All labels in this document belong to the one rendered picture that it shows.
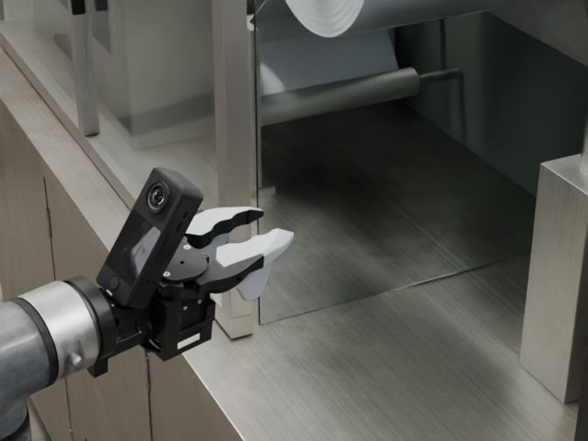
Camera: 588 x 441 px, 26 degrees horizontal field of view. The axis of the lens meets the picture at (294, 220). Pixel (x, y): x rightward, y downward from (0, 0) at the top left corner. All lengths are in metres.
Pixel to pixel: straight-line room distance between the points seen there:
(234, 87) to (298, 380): 0.35
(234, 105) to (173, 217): 0.43
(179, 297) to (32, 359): 0.14
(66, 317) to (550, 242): 0.62
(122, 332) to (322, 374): 0.49
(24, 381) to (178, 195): 0.19
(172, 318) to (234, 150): 0.42
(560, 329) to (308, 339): 0.32
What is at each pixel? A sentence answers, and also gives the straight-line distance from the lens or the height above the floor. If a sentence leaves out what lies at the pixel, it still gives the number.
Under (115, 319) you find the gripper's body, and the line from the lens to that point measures 1.07.
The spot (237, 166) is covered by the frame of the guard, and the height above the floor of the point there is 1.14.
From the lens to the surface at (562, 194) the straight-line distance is 1.40.
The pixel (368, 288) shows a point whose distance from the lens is 1.65.
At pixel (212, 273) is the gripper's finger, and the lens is 1.07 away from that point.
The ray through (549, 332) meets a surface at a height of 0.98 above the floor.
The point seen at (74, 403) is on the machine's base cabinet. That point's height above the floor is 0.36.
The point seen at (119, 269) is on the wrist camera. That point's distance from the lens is 1.05.
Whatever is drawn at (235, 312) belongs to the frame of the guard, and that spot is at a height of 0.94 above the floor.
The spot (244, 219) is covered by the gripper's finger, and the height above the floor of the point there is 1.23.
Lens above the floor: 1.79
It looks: 29 degrees down
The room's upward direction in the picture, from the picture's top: straight up
